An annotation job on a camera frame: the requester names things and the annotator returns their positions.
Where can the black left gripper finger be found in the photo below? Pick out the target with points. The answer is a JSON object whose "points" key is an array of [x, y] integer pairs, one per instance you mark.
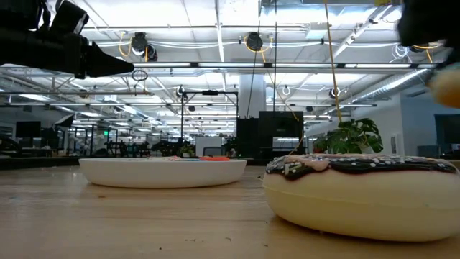
{"points": [[104, 63]]}

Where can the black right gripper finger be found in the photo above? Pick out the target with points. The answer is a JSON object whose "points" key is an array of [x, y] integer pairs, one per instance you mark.
{"points": [[453, 55]]}

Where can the small red iced donut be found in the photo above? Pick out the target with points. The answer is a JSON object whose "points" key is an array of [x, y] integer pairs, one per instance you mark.
{"points": [[215, 158]]}

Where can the large chocolate iced donut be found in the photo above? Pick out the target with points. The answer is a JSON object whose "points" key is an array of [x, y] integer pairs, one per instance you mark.
{"points": [[359, 201]]}

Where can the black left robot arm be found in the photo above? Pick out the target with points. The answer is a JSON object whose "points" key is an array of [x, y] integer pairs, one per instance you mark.
{"points": [[14, 46]]}

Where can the black monitor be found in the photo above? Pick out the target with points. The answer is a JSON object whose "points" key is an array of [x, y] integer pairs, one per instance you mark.
{"points": [[28, 128]]}

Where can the white round plate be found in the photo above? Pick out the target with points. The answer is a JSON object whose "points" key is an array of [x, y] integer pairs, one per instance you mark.
{"points": [[161, 174]]}

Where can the green potted plant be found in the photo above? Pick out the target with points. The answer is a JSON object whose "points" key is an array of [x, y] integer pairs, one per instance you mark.
{"points": [[352, 138]]}

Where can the white panel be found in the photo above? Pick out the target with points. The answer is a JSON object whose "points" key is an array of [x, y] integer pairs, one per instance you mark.
{"points": [[208, 142]]}

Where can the black cabinet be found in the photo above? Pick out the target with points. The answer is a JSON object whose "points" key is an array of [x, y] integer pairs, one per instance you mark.
{"points": [[280, 124]]}

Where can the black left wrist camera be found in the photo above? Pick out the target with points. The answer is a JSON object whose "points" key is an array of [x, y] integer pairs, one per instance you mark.
{"points": [[70, 16]]}

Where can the silver ceiling duct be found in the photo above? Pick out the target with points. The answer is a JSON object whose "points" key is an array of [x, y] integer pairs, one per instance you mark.
{"points": [[395, 84]]}

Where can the dark wall window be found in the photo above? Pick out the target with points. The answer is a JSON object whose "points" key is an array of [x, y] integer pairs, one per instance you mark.
{"points": [[447, 129]]}

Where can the black station frame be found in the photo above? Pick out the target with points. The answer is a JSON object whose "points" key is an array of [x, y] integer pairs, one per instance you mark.
{"points": [[210, 93]]}

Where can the black metal table frame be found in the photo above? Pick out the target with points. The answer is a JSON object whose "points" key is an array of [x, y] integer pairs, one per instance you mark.
{"points": [[36, 163]]}

